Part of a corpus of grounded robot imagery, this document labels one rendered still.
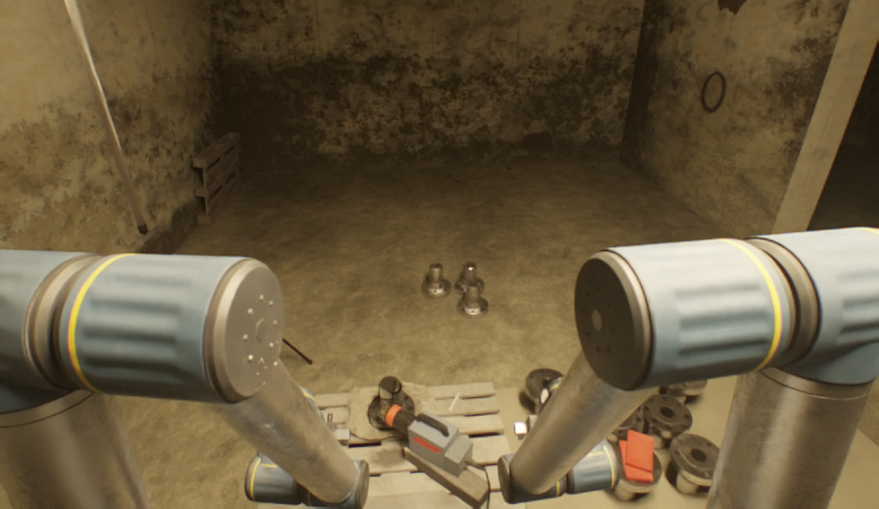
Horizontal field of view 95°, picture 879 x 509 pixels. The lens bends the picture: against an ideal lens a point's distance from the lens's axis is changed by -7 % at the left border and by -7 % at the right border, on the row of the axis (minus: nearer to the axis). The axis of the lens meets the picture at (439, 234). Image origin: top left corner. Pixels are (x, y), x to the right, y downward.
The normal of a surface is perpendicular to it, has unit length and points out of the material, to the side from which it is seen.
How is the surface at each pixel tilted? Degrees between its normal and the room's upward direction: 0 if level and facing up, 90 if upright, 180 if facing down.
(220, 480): 0
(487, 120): 90
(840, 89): 90
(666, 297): 41
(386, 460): 0
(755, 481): 86
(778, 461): 84
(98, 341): 65
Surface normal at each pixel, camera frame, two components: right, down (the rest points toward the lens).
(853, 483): -0.01, -0.89
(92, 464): 0.90, 0.13
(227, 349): 0.98, 0.04
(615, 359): -0.97, 0.15
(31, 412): 0.52, 0.26
